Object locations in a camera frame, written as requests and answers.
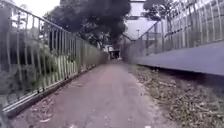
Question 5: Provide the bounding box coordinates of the leaf-littered ground strip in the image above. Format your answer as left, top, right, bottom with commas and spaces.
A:
128, 63, 224, 128

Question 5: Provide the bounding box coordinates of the reddish grey asphalt path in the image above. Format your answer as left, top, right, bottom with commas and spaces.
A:
8, 59, 178, 128

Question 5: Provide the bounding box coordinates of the grey concrete fence base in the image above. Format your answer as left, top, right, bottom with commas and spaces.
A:
131, 41, 224, 77

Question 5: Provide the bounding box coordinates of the group of dark trees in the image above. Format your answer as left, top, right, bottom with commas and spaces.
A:
43, 0, 133, 51

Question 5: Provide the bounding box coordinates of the metal railing fence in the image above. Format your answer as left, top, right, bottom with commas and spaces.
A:
120, 0, 224, 64
0, 0, 111, 128

